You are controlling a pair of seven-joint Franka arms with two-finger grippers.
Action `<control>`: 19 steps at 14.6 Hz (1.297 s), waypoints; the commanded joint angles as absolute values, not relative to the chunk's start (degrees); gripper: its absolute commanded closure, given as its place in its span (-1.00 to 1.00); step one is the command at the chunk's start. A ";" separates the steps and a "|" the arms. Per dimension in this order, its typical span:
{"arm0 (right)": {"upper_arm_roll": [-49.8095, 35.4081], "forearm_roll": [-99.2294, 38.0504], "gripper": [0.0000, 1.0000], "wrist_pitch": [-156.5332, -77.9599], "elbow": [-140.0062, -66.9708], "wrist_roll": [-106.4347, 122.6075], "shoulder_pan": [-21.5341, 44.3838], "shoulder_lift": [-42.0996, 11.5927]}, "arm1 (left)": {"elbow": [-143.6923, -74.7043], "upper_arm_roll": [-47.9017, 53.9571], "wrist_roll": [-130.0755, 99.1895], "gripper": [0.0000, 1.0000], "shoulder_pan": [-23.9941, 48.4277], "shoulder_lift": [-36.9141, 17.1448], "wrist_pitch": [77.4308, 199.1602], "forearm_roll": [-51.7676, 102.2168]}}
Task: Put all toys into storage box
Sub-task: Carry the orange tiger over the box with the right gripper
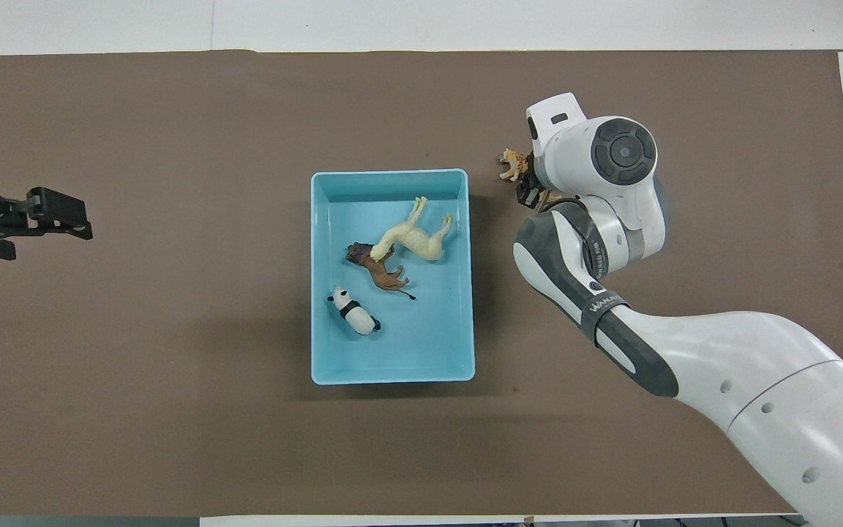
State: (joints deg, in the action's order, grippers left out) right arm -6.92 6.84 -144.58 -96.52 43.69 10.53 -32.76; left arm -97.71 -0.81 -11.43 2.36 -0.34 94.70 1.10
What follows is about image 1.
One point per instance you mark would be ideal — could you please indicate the orange striped tiger toy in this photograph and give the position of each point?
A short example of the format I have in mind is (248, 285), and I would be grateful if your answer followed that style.
(513, 162)

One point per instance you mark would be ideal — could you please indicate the light blue storage box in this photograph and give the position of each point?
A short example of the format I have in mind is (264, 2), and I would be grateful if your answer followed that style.
(429, 344)

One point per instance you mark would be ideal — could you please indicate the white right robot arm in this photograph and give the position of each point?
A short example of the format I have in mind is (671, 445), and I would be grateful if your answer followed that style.
(685, 344)

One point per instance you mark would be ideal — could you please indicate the black and white panda toy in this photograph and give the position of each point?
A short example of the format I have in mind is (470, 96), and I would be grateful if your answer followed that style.
(356, 313)

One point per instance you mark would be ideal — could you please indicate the brown table mat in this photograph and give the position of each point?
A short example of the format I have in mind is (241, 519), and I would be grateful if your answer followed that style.
(173, 439)

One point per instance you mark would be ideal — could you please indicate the cream llama toy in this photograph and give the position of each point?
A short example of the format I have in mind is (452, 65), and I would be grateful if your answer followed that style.
(421, 245)

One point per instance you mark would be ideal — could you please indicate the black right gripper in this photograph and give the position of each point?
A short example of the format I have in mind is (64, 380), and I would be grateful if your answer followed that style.
(527, 192)

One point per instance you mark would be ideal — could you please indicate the brown lion toy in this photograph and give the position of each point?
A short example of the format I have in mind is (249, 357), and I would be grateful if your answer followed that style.
(385, 277)

